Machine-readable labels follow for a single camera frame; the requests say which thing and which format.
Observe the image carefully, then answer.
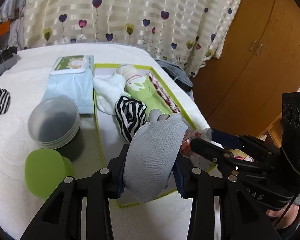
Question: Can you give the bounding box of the grey sock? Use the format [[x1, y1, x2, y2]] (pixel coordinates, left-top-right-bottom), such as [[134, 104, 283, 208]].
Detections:
[[123, 113, 188, 203]]

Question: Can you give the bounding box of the red patterned plastic packet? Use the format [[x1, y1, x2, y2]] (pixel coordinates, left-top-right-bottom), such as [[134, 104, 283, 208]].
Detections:
[[180, 128, 212, 157]]

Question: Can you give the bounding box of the black white striped sock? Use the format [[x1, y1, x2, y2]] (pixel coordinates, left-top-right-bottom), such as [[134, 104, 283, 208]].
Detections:
[[115, 96, 147, 143]]

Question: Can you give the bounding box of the green towel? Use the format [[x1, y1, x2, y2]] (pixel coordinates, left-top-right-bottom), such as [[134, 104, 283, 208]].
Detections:
[[126, 75, 180, 120]]

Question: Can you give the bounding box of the beige sock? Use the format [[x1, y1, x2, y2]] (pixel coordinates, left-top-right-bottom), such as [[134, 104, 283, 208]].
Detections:
[[114, 64, 141, 82]]

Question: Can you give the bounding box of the person's right hand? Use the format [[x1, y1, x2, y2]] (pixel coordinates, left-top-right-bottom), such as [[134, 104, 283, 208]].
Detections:
[[266, 204, 299, 229]]

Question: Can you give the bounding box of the green lidded jar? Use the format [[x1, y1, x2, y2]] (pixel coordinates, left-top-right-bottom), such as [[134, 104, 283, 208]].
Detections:
[[25, 149, 76, 200]]

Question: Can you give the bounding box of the wooden wardrobe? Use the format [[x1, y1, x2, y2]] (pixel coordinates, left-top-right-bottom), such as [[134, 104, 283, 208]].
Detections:
[[193, 0, 300, 136]]

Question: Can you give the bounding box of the clear round plastic container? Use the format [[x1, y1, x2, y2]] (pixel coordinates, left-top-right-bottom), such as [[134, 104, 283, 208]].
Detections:
[[27, 98, 80, 149]]

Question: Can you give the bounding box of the blue wet wipes pack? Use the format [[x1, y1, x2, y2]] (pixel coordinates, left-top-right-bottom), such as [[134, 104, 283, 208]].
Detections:
[[42, 55, 94, 115]]

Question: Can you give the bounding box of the dark grey clothing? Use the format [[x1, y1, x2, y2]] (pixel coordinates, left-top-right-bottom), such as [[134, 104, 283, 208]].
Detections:
[[156, 60, 193, 93]]

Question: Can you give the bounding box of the grey black electronic device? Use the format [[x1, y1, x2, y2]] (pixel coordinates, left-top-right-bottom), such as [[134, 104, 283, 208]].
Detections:
[[0, 47, 18, 76]]

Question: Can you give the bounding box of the heart patterned curtain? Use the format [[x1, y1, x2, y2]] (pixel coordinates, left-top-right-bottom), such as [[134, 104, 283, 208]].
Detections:
[[24, 0, 241, 76]]

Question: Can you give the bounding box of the black camera box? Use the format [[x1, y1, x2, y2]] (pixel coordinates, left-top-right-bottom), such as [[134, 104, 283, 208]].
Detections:
[[281, 92, 300, 165]]

